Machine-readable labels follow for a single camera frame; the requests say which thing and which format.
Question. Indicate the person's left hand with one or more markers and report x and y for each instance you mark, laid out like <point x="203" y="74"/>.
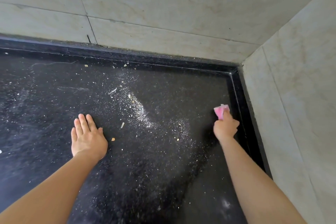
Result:
<point x="89" y="142"/>

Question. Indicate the person's right hand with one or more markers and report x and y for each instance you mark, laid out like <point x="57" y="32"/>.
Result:
<point x="225" y="128"/>

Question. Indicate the pink cloth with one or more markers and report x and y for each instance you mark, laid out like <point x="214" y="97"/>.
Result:
<point x="219" y="111"/>

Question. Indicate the person's left forearm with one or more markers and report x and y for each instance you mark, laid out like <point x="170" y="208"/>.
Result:
<point x="44" y="195"/>

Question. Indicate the person's right forearm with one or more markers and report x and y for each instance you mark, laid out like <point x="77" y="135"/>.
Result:
<point x="257" y="187"/>

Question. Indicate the black speckled countertop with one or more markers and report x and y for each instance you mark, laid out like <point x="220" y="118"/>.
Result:
<point x="131" y="166"/>

